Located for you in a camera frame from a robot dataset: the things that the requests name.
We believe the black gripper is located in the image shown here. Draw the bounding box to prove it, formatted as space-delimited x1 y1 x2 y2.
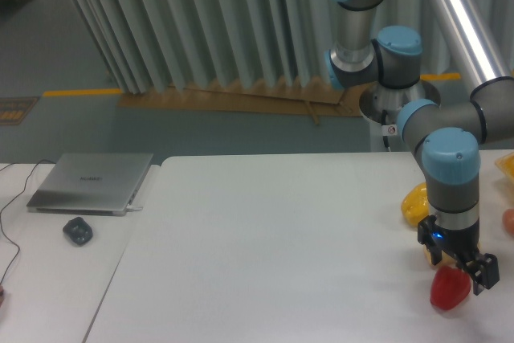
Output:
417 216 500 296

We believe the red bell pepper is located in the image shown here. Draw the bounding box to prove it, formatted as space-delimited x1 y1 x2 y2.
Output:
430 266 471 311

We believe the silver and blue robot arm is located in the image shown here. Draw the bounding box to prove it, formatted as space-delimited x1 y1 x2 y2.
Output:
325 0 513 293

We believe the beige bread loaf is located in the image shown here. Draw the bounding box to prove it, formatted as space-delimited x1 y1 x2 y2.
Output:
422 245 457 269

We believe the orange round fruit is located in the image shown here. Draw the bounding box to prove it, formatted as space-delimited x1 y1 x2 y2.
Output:
502 208 514 236

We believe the yellow bell pepper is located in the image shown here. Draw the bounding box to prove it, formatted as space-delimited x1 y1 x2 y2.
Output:
400 182 429 227

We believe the brown cardboard sheet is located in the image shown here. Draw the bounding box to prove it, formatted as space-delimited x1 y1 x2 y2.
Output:
118 76 370 124

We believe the white laptop plug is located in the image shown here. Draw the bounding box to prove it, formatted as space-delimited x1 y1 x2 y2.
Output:
126 206 143 212

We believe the pale green folding curtain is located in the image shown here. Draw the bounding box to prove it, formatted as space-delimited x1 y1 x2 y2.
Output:
51 0 514 94

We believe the silver closed laptop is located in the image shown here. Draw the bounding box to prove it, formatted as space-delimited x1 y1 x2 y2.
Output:
27 153 153 215

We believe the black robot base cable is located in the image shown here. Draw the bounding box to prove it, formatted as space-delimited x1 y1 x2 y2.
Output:
380 109 392 153

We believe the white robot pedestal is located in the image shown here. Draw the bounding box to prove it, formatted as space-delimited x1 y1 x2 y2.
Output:
368 120 408 152

